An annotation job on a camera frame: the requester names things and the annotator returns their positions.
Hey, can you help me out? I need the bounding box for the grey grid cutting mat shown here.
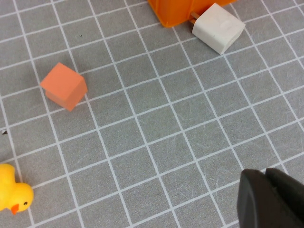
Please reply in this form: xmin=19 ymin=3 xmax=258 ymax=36
xmin=0 ymin=0 xmax=304 ymax=228

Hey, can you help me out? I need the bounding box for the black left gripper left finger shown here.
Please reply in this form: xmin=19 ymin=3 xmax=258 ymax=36
xmin=237 ymin=169 xmax=304 ymax=228

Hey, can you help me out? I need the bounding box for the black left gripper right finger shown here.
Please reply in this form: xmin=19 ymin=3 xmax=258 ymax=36
xmin=265 ymin=167 xmax=304 ymax=221

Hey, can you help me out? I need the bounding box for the orange foam cube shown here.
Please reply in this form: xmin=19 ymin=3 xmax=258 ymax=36
xmin=39 ymin=62 xmax=88 ymax=112

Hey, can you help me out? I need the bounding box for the white usb charger adapter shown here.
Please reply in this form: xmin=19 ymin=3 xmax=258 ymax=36
xmin=189 ymin=2 xmax=247 ymax=56

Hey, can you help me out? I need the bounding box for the yellow rubber duck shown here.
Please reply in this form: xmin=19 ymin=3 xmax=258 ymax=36
xmin=0 ymin=163 xmax=35 ymax=216

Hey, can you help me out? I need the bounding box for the orange plastic cutlery holder crate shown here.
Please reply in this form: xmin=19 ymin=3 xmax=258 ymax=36
xmin=147 ymin=0 xmax=238 ymax=29

